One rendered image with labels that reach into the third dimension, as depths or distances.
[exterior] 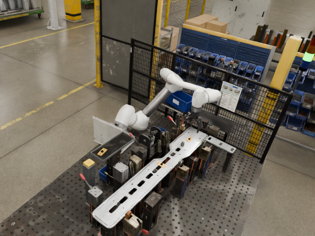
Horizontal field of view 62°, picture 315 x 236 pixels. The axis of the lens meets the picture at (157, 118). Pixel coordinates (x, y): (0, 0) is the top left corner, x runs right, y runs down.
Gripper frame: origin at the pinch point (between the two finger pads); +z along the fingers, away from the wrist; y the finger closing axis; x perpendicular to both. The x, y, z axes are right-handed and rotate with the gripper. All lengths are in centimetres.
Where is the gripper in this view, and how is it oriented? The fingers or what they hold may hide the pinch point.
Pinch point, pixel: (191, 128)
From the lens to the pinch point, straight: 250.9
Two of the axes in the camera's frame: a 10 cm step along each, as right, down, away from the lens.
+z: -1.0, 8.2, 5.6
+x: -5.9, 4.0, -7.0
